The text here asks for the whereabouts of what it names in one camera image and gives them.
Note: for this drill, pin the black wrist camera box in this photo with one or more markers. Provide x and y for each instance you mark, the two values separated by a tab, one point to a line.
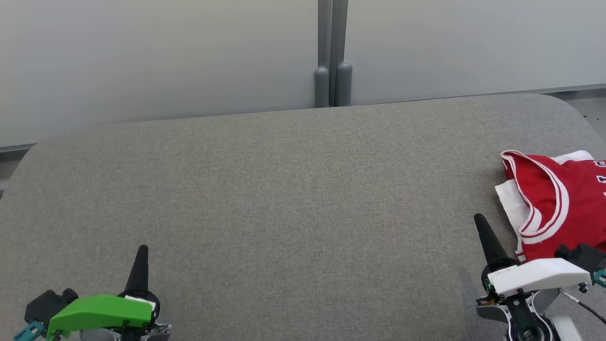
584	255
45	305

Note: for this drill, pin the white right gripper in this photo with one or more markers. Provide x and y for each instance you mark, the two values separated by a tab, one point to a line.
539	274

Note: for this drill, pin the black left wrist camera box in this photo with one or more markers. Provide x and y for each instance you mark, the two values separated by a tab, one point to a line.
45	305

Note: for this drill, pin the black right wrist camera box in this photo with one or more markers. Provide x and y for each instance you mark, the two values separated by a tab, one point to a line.
584	255

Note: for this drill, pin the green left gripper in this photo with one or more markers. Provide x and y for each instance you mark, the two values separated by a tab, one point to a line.
99	312

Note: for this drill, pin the red jersey with white sleeves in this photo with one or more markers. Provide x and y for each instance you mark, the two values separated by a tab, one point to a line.
577	199

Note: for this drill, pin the grey partition post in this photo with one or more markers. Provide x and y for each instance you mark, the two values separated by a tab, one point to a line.
343	83
322	85

